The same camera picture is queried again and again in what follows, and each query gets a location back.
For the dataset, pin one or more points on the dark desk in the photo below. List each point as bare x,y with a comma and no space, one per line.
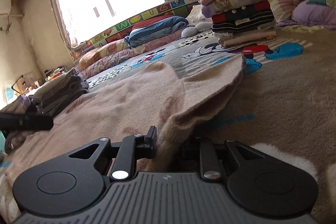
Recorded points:
50,78

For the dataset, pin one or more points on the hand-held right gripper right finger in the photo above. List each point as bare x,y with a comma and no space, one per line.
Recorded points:
190,149

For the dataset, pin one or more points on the wall hook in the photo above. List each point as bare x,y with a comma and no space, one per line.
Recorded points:
8,27

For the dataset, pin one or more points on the pale blue plush toy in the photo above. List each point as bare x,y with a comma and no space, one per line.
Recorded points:
194,29

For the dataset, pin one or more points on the white quilt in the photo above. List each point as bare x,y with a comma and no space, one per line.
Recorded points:
197,14

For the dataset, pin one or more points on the grey stack of folded clothes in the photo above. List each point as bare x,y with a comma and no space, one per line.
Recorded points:
60,92

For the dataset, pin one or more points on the purple black stack of clothes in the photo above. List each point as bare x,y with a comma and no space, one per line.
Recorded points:
18,106

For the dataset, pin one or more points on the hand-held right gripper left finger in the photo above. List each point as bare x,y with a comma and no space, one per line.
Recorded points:
149,145

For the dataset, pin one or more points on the patterned curtain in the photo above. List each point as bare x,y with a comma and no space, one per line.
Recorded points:
59,8

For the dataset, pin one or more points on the pink floral quilt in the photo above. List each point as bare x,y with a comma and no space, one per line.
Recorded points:
123,58

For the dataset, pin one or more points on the tall stack of folded clothes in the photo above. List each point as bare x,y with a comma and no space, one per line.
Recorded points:
236,3

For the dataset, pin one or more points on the beige knit sweater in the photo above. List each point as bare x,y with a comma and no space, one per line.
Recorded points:
126,98

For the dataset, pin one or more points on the black desk lamp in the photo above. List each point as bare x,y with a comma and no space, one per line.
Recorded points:
18,85

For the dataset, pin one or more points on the colourful alphabet foam mat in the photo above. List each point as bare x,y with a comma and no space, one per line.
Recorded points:
126,24

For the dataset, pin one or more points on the purple pillow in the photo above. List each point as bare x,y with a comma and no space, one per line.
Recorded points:
312,14

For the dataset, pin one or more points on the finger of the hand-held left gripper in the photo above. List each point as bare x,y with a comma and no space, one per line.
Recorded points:
29,122

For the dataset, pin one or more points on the green storage box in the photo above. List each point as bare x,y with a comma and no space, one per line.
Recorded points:
1,142

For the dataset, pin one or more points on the blue folded quilt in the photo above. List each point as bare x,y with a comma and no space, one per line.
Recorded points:
157,31

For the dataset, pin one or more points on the orange printed pillow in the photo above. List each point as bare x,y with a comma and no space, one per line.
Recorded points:
105,52

